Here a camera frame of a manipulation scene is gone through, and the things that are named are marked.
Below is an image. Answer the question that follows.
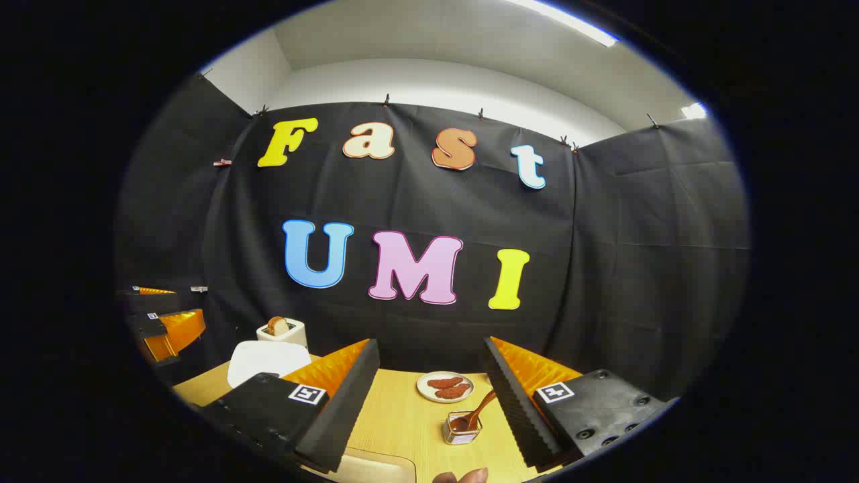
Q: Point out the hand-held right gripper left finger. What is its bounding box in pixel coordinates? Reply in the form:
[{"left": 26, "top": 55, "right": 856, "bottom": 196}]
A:
[{"left": 200, "top": 338, "right": 381, "bottom": 474}]

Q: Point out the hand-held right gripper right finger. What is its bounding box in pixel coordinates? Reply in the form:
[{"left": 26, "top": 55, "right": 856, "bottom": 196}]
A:
[{"left": 483, "top": 336, "right": 673, "bottom": 472}]

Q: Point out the brown wooden spoon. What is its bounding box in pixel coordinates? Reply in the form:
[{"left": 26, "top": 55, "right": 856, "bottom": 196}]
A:
[{"left": 448, "top": 390, "right": 497, "bottom": 433}]

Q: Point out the metal wire chopstick holder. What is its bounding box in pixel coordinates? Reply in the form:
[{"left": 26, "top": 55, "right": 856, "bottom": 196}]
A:
[{"left": 443, "top": 411, "right": 483, "bottom": 445}]

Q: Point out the white rice cooker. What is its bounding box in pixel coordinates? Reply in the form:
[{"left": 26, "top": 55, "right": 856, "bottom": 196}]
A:
[{"left": 227, "top": 340, "right": 313, "bottom": 390}]

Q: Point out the clear rice container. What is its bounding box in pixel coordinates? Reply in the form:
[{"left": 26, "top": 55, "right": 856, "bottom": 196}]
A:
[{"left": 302, "top": 446, "right": 417, "bottom": 483}]

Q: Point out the white round plate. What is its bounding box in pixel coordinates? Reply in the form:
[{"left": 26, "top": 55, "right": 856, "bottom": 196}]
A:
[{"left": 416, "top": 371, "right": 475, "bottom": 403}]

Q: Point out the white toaster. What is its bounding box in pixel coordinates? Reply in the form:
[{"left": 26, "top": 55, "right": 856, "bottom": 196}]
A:
[{"left": 256, "top": 319, "right": 308, "bottom": 350}]

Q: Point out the row of black cloth clips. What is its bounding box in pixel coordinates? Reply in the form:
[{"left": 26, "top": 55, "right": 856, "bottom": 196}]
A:
[{"left": 199, "top": 67, "right": 660, "bottom": 152}]

